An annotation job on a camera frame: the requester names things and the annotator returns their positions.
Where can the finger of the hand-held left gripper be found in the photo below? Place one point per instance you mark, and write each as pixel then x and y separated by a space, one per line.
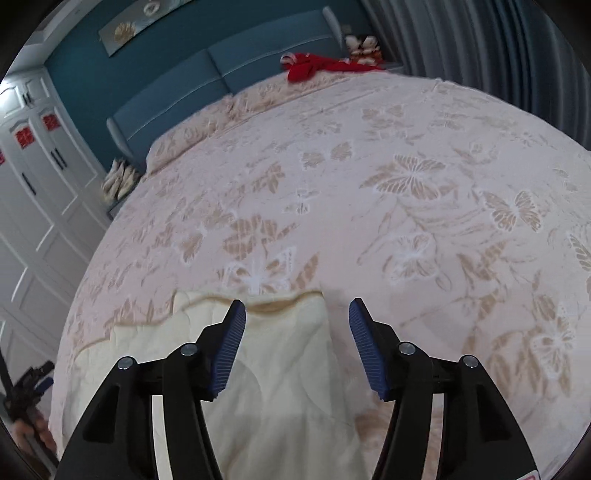
pixel 44 384

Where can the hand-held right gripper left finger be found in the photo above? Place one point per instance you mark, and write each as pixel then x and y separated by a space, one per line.
pixel 228 350

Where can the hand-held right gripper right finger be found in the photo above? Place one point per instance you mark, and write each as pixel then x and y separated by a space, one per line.
pixel 369 355

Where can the cream quilted jacket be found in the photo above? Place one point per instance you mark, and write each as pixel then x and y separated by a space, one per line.
pixel 277 369

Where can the person's left forearm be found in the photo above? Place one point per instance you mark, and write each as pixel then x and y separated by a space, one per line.
pixel 34 438

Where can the pink butterfly bedspread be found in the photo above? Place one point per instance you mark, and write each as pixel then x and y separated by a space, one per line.
pixel 369 207

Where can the white wardrobe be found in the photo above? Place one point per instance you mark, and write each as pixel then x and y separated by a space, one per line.
pixel 41 207

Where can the pink floral pillow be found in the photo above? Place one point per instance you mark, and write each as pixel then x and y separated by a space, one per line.
pixel 184 138
pixel 263 90

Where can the blue padded headboard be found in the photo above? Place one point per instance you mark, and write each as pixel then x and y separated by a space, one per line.
pixel 184 87

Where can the red cloth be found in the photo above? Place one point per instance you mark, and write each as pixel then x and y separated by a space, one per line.
pixel 304 67

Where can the small dressed doll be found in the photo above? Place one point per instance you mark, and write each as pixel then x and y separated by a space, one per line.
pixel 354 46
pixel 371 46

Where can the grey blue curtain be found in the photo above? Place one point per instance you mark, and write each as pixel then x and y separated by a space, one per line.
pixel 485 60

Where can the long framed wall picture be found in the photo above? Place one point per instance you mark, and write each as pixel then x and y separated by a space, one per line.
pixel 138 28

